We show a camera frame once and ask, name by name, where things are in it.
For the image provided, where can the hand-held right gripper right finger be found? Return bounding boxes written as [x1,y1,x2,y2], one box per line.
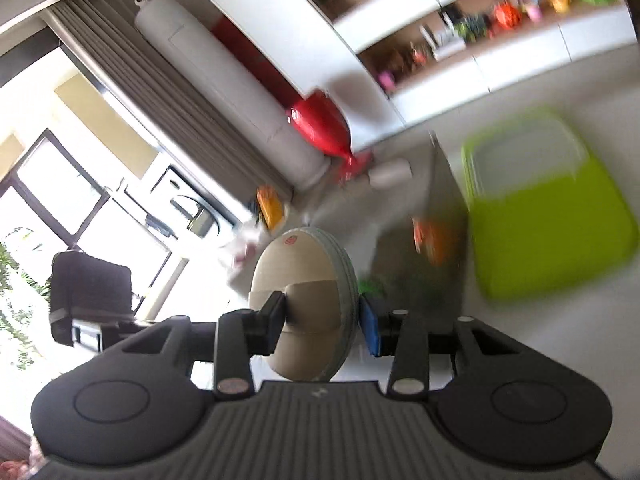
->
[360,295,522,397]

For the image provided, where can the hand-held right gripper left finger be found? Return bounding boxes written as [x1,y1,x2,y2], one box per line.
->
[120,292,287,397]

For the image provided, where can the round beige paper-wrapped disc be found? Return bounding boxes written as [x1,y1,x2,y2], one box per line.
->
[248,226,361,383]

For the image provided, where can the lime green storage bin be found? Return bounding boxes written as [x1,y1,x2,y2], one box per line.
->
[460,105,633,302]

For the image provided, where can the white marble desktop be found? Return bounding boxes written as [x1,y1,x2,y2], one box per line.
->
[395,72,640,480]

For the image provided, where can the dark grey panel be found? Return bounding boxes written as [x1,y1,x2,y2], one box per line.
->
[369,132,471,316]

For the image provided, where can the white crumpled plastic bag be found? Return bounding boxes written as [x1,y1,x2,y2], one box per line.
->
[219,219,272,292]

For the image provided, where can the orange snack packet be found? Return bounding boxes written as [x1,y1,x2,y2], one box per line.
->
[412,216,452,267]

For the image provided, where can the white paper roll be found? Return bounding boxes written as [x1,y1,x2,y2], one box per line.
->
[368,158,414,190]

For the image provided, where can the black chair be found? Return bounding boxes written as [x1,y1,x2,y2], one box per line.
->
[49,249,135,347]

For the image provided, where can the white standing air conditioner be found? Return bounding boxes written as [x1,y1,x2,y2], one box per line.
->
[133,0,332,192]

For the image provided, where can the green leafy plant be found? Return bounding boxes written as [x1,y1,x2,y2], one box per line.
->
[0,227,52,366]

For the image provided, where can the grey curtain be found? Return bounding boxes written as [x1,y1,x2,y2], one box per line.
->
[46,0,297,207]

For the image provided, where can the red board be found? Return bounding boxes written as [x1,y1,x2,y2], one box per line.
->
[212,16,307,107]

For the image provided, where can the white box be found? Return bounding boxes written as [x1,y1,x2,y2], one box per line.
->
[431,34,467,62]

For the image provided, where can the green toy plant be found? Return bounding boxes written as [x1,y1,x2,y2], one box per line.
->
[456,14,489,42]

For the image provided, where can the orange pumpkin bucket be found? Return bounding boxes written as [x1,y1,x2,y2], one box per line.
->
[491,1,524,32]

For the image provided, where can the white wall cabinet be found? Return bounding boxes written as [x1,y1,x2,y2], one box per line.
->
[165,0,640,132]

